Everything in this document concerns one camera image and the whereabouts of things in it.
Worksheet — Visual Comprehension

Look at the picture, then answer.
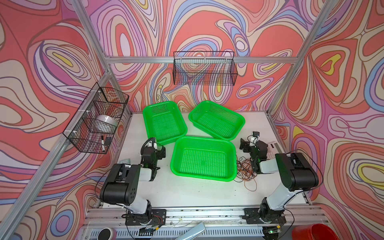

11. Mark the green basket front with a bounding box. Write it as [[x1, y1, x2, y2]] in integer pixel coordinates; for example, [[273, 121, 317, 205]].
[[170, 136, 238, 182]]

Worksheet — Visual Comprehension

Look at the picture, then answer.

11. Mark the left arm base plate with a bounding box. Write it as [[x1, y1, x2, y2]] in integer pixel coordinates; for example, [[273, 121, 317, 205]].
[[122, 209, 167, 228]]

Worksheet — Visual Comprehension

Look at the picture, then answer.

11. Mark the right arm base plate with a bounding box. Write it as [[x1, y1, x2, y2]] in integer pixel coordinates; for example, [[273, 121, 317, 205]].
[[242, 208, 287, 225]]

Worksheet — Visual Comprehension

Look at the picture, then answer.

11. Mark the small white clock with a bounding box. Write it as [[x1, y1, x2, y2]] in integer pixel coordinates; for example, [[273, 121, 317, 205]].
[[119, 159, 131, 165]]

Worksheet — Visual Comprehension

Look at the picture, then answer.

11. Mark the black wire basket wall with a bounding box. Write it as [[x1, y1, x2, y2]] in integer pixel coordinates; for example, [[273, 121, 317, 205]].
[[173, 50, 238, 86], [63, 83, 129, 154]]

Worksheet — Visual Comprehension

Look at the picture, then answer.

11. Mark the pink white calculator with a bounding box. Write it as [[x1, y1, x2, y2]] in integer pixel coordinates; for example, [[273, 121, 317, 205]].
[[268, 142, 286, 155]]

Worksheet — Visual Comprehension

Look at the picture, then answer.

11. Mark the green basket back left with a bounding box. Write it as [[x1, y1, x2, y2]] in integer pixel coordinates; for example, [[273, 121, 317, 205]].
[[143, 101, 188, 145]]

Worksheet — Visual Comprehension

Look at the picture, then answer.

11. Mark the black wire basket back wall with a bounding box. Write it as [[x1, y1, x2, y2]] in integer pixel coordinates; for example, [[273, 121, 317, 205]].
[[173, 50, 238, 86]]

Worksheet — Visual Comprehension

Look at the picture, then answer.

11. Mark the green basket back right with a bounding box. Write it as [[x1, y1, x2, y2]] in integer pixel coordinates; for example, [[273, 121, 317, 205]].
[[189, 101, 246, 141]]

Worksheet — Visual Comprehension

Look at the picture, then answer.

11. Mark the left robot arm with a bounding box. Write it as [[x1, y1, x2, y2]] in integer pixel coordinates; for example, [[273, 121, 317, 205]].
[[99, 142, 166, 225]]

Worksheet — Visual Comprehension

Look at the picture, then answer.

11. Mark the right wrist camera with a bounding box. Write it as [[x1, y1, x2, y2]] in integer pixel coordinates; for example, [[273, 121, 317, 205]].
[[250, 131, 260, 145]]

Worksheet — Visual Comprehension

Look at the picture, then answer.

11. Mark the black wire basket left wall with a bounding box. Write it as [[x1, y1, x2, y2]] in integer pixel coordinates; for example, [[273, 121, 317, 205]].
[[63, 83, 129, 154]]

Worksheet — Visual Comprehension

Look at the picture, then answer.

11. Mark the red bucket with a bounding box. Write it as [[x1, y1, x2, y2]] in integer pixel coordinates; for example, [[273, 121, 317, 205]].
[[292, 224, 339, 240]]

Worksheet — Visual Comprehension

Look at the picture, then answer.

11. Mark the green basket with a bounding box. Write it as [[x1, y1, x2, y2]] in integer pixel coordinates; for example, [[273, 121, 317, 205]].
[[170, 136, 238, 182], [189, 101, 246, 141], [143, 101, 188, 145]]

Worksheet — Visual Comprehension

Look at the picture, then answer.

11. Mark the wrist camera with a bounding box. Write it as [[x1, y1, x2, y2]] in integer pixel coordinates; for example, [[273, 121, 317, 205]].
[[147, 138, 158, 150], [250, 131, 260, 145]]

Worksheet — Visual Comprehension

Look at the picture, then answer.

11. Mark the silver metal bar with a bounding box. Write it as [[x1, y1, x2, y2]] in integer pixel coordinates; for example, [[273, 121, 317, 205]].
[[176, 223, 206, 240]]

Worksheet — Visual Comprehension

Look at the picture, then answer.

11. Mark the cable bundle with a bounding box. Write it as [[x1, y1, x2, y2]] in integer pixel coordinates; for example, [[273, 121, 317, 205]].
[[233, 155, 259, 193]]

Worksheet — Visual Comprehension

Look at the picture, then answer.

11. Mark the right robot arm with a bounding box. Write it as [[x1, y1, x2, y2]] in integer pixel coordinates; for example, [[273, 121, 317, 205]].
[[240, 139, 319, 224]]

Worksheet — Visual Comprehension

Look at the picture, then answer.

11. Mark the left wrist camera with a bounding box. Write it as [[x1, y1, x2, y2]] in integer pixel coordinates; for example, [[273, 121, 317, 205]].
[[147, 138, 158, 150]]

